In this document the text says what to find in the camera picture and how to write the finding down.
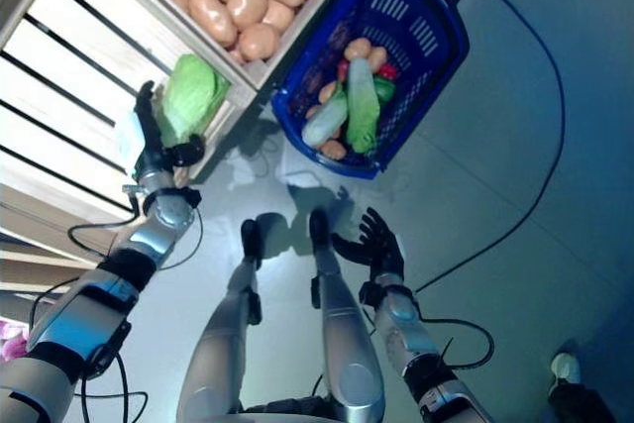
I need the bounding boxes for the purple white turnip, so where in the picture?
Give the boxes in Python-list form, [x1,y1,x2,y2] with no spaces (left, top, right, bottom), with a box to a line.
[0,321,29,363]

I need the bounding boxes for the slatted wooden crate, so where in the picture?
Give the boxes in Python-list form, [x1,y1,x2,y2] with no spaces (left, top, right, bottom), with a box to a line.
[0,0,259,226]
[81,0,366,95]

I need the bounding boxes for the dark trouser leg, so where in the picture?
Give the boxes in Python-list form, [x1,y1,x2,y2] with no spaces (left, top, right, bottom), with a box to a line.
[547,382,618,423]

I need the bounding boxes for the silver robot legs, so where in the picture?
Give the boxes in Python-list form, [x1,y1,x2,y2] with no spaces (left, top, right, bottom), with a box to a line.
[176,218,264,423]
[307,208,387,423]

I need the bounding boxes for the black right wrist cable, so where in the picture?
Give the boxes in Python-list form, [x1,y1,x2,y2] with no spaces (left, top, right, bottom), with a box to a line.
[418,313,496,372]

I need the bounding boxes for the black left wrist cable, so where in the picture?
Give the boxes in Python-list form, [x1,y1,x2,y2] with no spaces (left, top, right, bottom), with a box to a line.
[29,209,205,417]

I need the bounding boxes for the small napa cabbage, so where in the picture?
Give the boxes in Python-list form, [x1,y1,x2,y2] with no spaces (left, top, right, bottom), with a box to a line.
[301,88,351,149]

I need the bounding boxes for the green bell pepper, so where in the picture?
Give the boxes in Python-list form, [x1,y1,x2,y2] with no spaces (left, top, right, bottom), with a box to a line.
[374,76,397,107]

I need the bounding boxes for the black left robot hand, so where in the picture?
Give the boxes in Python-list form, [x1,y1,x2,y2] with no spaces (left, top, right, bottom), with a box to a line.
[132,79,207,182]

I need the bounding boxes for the green white napa cabbage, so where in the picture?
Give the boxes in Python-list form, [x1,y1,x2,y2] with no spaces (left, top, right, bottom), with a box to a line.
[344,56,383,155]
[157,53,233,147]

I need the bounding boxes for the blue plastic shopping basket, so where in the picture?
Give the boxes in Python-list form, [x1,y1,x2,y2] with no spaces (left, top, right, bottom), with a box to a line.
[270,0,476,180]

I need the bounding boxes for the long black floor cable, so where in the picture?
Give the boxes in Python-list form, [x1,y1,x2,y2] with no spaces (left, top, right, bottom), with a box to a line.
[413,0,567,295]

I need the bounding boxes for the white shoe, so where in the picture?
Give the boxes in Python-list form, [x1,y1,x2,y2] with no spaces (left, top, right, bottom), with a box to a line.
[550,352,581,387]

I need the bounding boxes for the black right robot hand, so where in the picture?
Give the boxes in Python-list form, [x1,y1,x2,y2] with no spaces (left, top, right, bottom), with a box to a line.
[330,207,408,290]

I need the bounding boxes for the dark robot waist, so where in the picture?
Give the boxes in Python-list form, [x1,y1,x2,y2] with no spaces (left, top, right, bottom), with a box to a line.
[237,392,348,423]

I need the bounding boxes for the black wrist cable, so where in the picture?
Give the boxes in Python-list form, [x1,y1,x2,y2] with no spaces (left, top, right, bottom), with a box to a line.
[29,209,205,417]
[418,313,496,372]

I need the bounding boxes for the wooden display shelf frame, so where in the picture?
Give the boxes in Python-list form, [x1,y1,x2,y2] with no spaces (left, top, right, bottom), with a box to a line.
[0,184,140,295]

